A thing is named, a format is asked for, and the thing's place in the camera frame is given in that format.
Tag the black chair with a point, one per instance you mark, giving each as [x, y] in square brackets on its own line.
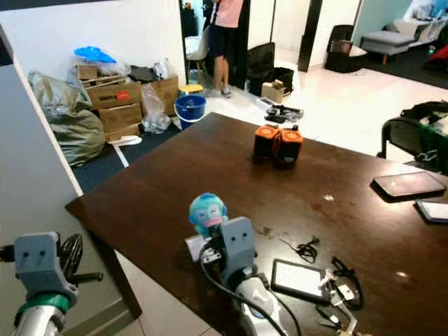
[400, 136]

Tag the labelled cardboard box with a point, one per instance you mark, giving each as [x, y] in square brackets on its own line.
[114, 94]

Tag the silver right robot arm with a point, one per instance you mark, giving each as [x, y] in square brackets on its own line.
[259, 308]

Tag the blue bucket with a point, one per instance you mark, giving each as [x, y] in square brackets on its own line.
[190, 112]

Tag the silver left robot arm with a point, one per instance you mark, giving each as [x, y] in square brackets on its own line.
[40, 318]

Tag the small open cardboard box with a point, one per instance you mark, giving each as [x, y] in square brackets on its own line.
[273, 92]

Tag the large silver key bunch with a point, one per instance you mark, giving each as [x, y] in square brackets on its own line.
[344, 292]

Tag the black tablet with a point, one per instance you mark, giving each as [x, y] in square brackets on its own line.
[407, 185]

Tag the person in pink shirt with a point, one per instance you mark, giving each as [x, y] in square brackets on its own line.
[225, 35]

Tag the white phone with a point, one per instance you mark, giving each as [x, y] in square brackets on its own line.
[432, 211]

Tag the white paper card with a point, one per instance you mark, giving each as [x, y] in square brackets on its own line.
[194, 248]

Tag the plain cardboard box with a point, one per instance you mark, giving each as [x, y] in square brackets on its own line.
[120, 117]

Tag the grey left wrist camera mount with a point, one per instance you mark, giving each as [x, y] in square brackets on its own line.
[36, 262]

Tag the white chair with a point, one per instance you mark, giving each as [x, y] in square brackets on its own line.
[199, 50]

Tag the large black bag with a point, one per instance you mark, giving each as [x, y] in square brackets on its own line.
[266, 63]

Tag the tiny cardboard box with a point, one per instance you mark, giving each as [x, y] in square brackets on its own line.
[87, 71]

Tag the grey-green sack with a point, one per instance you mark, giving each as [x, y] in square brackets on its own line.
[73, 129]

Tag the yellow round stool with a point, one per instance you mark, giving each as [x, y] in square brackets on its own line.
[190, 88]

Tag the black shoes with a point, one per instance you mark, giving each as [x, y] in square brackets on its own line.
[285, 113]

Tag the tall cardboard box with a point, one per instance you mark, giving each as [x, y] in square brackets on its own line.
[168, 94]

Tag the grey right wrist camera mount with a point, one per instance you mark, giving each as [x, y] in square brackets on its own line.
[239, 245]

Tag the black-framed white screen device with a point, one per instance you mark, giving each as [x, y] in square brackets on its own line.
[299, 280]

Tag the blue plastic bag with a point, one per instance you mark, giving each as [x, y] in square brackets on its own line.
[94, 54]

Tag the grey sofa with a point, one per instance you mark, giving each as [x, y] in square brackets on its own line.
[388, 40]

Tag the orange and black battery pack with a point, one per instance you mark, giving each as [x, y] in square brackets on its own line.
[266, 143]
[290, 147]

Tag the clear plastic bag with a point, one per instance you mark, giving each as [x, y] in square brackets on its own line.
[155, 112]

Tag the black bag on chair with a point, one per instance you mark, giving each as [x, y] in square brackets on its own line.
[425, 110]

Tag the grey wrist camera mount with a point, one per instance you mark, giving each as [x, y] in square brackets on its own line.
[239, 245]
[36, 262]

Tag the blue plush monkey toy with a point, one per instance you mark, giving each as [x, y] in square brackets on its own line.
[207, 210]

